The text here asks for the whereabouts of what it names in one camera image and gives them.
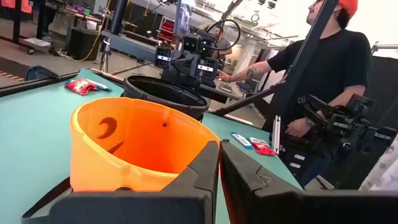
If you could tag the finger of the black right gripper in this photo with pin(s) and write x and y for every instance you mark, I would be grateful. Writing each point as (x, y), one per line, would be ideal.
(163, 57)
(207, 70)

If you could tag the orange pumpkin bucket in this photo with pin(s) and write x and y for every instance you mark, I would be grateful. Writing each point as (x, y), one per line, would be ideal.
(140, 149)

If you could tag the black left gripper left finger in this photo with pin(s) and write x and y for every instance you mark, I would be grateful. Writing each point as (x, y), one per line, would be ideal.
(186, 202)

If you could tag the person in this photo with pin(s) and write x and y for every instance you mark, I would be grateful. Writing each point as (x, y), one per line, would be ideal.
(329, 68)
(222, 43)

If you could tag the silver metal bracket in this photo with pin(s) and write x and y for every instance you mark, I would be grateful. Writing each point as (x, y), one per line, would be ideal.
(276, 133)

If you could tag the black halloween bucket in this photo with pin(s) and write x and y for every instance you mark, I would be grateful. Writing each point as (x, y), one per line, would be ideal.
(155, 90)

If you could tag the green table mat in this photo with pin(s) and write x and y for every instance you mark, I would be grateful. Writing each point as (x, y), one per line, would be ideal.
(31, 140)

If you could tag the dark chair back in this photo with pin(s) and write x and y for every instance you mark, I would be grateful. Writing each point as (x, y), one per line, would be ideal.
(40, 73)

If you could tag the red storage rack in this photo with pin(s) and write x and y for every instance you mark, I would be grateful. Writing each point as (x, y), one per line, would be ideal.
(166, 29)

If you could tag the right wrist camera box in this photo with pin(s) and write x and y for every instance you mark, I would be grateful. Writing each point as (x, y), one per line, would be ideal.
(190, 43)

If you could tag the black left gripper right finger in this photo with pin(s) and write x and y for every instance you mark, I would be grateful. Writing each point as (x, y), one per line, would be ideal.
(264, 199)

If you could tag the red Skittles packet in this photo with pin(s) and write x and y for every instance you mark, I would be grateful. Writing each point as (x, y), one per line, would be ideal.
(263, 148)
(81, 86)

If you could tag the black cabinet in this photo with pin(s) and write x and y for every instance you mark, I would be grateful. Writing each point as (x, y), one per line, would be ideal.
(82, 43)

